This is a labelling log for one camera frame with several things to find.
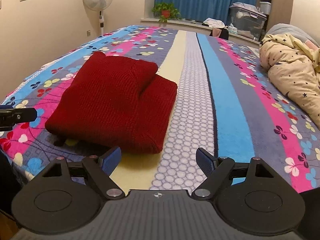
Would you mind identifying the red knitted sweater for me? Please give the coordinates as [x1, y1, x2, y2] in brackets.
[45, 52, 177, 154]

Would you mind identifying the white clothes pile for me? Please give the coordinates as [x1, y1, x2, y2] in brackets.
[203, 18, 225, 29]

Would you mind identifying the beige star-patterned duvet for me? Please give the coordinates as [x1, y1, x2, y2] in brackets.
[259, 33, 319, 126]

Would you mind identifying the clear plastic storage box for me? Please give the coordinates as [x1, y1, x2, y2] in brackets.
[227, 2, 267, 41]

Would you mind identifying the grey pillow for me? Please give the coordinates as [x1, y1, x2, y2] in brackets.
[266, 23, 319, 48]

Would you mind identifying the potted green plant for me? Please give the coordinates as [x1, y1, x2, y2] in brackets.
[152, 2, 181, 23]

